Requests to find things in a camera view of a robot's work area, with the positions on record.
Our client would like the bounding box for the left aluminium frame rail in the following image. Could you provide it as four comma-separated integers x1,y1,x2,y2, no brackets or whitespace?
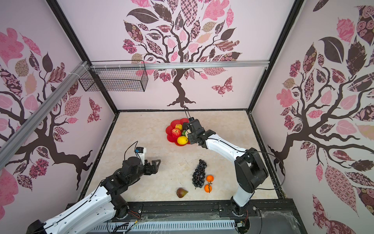
1,61,90,168

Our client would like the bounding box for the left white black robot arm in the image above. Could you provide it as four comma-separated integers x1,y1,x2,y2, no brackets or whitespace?
26,157,161,234

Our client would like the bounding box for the red pomegranate fruit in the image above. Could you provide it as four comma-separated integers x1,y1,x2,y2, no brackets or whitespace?
171,128,182,139

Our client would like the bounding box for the red flower-shaped fruit bowl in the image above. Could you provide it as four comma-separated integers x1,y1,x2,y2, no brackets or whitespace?
166,118,190,146

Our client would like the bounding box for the brown green fig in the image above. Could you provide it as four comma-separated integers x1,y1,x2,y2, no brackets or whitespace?
176,188,188,198

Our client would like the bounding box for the white slotted cable duct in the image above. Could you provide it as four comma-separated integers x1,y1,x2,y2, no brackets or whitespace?
89,220,237,234

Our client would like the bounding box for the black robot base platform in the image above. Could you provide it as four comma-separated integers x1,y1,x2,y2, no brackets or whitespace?
128,199,307,234

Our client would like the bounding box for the black grape bunch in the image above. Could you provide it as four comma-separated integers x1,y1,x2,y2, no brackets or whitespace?
192,160,207,188

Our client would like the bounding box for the small yellow quince fruit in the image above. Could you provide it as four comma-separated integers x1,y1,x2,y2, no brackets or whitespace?
175,124,183,132

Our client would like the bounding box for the orange tangerine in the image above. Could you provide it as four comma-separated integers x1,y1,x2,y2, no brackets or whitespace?
204,184,212,193
206,175,214,183

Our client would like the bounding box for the lower orange tangerine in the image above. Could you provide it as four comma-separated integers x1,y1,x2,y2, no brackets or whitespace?
204,184,212,193

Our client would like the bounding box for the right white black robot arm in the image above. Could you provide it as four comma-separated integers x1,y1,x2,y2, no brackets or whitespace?
182,118,279,216

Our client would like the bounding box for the rear aluminium frame rail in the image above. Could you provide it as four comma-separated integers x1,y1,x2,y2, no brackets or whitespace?
90,60,270,70

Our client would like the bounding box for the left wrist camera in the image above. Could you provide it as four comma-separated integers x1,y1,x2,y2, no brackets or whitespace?
134,147,147,164

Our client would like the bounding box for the yellow lemon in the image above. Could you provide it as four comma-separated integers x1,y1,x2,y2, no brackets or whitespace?
177,136,189,145

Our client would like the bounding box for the black wire mesh basket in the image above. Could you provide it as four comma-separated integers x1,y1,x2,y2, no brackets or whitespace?
79,60,149,92

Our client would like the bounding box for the aluminium frame rail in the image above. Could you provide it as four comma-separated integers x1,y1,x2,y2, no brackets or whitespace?
1,61,90,168
90,60,270,70

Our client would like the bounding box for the upper orange tangerine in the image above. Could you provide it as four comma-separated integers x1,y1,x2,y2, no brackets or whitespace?
206,175,214,183

